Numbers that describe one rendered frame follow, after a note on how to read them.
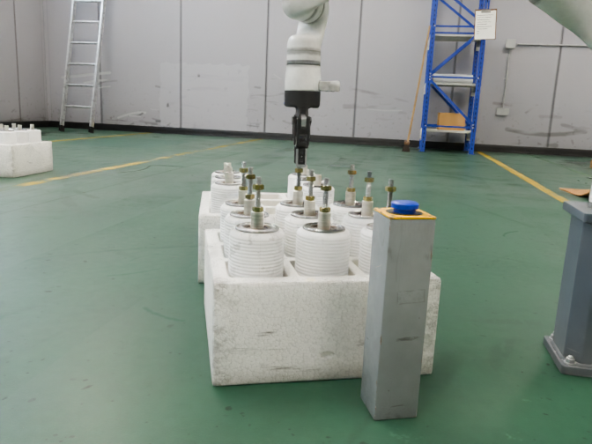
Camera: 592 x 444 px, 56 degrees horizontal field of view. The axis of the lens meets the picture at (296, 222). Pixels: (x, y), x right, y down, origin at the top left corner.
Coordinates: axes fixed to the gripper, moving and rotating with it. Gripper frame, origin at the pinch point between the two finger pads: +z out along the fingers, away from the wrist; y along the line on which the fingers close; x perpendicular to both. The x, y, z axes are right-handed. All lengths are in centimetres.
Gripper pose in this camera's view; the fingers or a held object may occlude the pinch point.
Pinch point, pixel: (299, 159)
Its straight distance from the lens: 118.5
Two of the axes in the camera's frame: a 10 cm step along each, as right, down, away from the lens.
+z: -0.3, 9.8, 2.1
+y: 0.6, 2.1, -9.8
